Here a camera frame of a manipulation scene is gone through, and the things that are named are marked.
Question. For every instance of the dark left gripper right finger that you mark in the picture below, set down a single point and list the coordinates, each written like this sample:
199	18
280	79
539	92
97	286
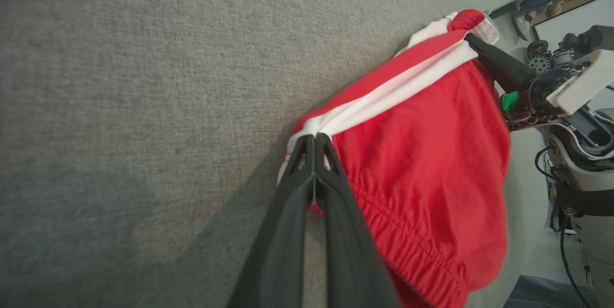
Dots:
350	260

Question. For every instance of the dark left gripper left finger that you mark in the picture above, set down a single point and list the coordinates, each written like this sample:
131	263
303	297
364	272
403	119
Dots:
278	260

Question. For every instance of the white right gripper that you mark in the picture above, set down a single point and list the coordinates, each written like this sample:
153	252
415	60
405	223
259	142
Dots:
542	92

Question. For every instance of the red shorts with white stripes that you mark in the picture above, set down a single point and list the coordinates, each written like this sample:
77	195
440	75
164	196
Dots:
431	154

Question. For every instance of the grey fabric sofa seat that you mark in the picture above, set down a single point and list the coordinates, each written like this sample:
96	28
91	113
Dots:
120	106

